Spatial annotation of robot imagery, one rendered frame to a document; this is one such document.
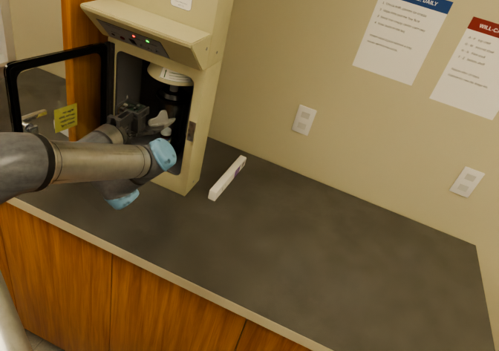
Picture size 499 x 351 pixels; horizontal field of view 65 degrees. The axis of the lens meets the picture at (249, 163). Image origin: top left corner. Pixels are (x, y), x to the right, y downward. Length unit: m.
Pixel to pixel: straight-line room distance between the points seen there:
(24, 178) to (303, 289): 0.82
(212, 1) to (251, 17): 0.45
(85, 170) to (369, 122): 1.05
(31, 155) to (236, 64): 1.03
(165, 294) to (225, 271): 0.22
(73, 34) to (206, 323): 0.93
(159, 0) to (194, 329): 0.98
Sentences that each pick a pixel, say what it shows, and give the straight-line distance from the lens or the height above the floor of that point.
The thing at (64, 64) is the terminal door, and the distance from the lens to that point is 1.18.
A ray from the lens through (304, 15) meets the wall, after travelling 1.44.
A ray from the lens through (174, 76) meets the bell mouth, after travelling 1.21.
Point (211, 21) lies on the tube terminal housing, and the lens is 1.07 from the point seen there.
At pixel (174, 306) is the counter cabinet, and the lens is 1.31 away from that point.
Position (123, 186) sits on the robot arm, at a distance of 0.98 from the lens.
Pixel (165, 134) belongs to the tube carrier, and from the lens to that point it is 1.35.
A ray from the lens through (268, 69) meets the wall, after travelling 1.52.
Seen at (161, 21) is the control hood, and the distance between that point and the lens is 1.10.
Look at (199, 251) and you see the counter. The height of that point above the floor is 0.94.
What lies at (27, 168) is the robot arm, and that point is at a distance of 0.67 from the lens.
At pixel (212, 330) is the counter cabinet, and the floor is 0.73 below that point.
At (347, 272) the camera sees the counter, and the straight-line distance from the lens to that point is 1.31.
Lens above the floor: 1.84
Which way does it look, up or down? 35 degrees down
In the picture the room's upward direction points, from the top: 16 degrees clockwise
